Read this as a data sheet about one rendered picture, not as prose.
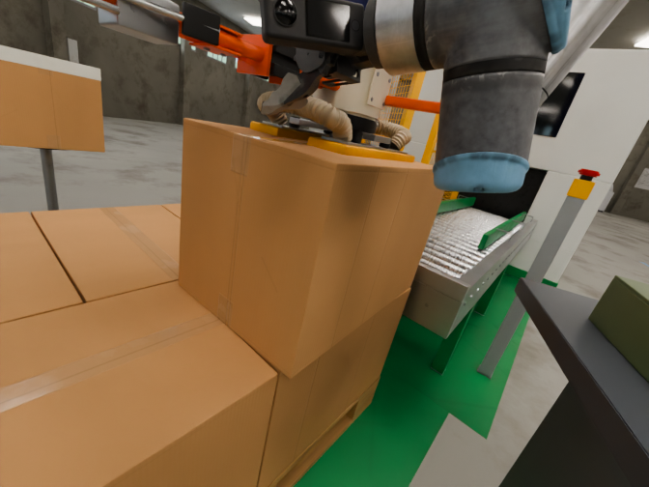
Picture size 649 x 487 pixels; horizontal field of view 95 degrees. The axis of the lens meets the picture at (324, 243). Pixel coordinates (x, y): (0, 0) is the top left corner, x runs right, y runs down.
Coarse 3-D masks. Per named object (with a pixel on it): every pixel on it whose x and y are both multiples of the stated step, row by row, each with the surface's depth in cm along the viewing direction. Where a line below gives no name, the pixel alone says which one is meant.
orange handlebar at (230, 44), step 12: (108, 0) 32; (180, 12) 38; (180, 24) 38; (180, 36) 43; (228, 36) 43; (240, 36) 44; (204, 48) 44; (216, 48) 43; (228, 48) 44; (240, 48) 45; (252, 48) 47; (408, 108) 68; (420, 108) 66; (432, 108) 64
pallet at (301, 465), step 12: (372, 384) 111; (360, 396) 105; (372, 396) 118; (348, 408) 99; (360, 408) 111; (336, 420) 95; (348, 420) 109; (324, 432) 90; (336, 432) 104; (312, 444) 86; (324, 444) 99; (300, 456) 82; (312, 456) 95; (288, 468) 79; (300, 468) 91; (276, 480) 76; (288, 480) 87
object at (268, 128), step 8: (256, 128) 70; (264, 128) 68; (272, 128) 67; (280, 128) 67; (288, 128) 70; (296, 128) 75; (280, 136) 67; (288, 136) 69; (296, 136) 71; (304, 136) 73; (320, 136) 77; (328, 136) 81
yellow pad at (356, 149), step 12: (360, 132) 64; (312, 144) 61; (324, 144) 59; (336, 144) 57; (348, 144) 58; (360, 144) 63; (384, 144) 75; (360, 156) 61; (372, 156) 64; (384, 156) 68; (396, 156) 73; (408, 156) 78
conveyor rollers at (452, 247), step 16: (464, 208) 282; (448, 224) 205; (464, 224) 216; (480, 224) 225; (496, 224) 242; (432, 240) 160; (448, 240) 171; (464, 240) 175; (480, 240) 185; (496, 240) 189; (432, 256) 134; (448, 256) 139; (464, 256) 144; (480, 256) 153; (448, 272) 121; (464, 272) 125
